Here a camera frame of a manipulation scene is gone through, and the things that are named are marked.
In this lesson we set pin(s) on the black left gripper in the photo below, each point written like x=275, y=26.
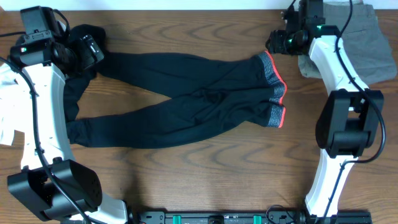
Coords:
x=87, y=60

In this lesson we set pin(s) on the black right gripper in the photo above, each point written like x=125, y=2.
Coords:
x=276, y=46

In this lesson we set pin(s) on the black leggings with coral waistband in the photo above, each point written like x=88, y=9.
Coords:
x=205, y=98

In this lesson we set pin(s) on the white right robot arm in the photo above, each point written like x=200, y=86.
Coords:
x=347, y=124

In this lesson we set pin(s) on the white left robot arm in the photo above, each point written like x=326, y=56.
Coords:
x=51, y=184

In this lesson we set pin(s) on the white t-shirt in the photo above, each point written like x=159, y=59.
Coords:
x=13, y=99

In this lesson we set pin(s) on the grey folded trousers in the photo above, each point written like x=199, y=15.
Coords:
x=365, y=45

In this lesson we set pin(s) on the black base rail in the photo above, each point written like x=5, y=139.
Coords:
x=274, y=215

